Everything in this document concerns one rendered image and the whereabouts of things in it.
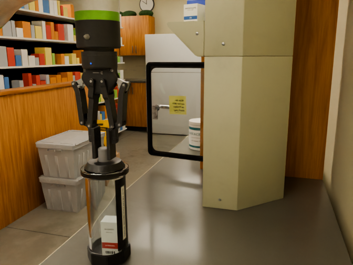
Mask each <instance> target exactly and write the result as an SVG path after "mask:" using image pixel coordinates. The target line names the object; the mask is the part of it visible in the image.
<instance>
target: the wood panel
mask: <svg viewBox="0 0 353 265"><path fill-rule="evenodd" d="M338 7H339V0H297V1H296V16H295V32H294V48H293V56H292V57H293V63H292V79H291V87H290V103H289V119H288V134H287V150H286V166H285V176H286V177H298V178H309V179H321V180H322V179H323V172H324V161H325V150H326V138H327V127H328V116H329V104H330V93H331V82H332V75H333V64H334V53H335V41H336V30H337V19H338Z"/></svg>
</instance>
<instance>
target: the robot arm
mask: <svg viewBox="0 0 353 265"><path fill-rule="evenodd" d="M33 1H37V0H0V29H1V28H2V27H3V26H4V25H5V24H6V23H7V22H8V21H9V20H10V19H11V17H12V16H13V15H14V14H15V13H16V12H17V11H18V10H19V9H20V8H21V7H23V6H24V5H26V4H28V3H31V2H33ZM54 1H66V2H71V3H72V4H73V6H74V15H75V31H76V47H77V48H83V49H84V52H81V64H82V68H83V74H82V76H81V79H79V80H77V81H72V82H71V85H72V87H73V89H74V91H75V96H76V103H77V110H78V117H79V123H80V125H84V126H86V127H87V128H88V135H89V136H88V137H89V142H91V143H92V158H93V159H96V158H98V148H99V147H101V132H100V126H98V124H97V116H98V104H99V97H100V94H102V97H103V99H104V100H105V106H106V112H107V117H108V123H109V128H108V129H106V141H107V160H112V159H113V158H115V157H116V143H118V141H119V136H118V129H119V128H120V127H122V126H125V125H126V123H127V103H128V91H129V88H130V86H131V82H129V81H124V80H122V79H120V76H119V74H118V72H117V69H118V59H117V52H114V49H117V48H121V36H120V0H54ZM117 84H118V89H119V92H118V110H117V111H116V105H115V99H114V97H115V93H114V88H115V87H116V85H117ZM85 85H86V86H87V88H88V98H89V102H88V106H87V99H86V92H85V89H84V87H85Z"/></svg>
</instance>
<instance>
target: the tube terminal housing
mask: <svg viewBox="0 0 353 265"><path fill-rule="evenodd" d="M296 1H297V0H205V49H204V56H215V57H204V124H203V205H202V206H203V207H211V208H220V209H229V210H241V209H244V208H248V207H252V206H256V205H260V204H263V203H266V202H270V201H274V200H278V199H282V198H283V196H284V181H285V166H286V150H287V134H288V119H289V103H290V87H291V79H292V63H293V57H292V56H293V48H294V32H295V16H296Z"/></svg>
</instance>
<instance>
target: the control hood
mask: <svg viewBox="0 0 353 265"><path fill-rule="evenodd" d="M167 26H168V28H169V29H170V30H172V31H173V32H174V33H175V35H176V36H177V37H178V38H179V39H180V40H181V41H182V42H183V43H184V44H185V46H186V47H187V48H188V49H189V50H190V51H191V52H192V53H193V54H194V55H195V56H197V57H215V56H204V49H205V21H189V22H168V23H167Z"/></svg>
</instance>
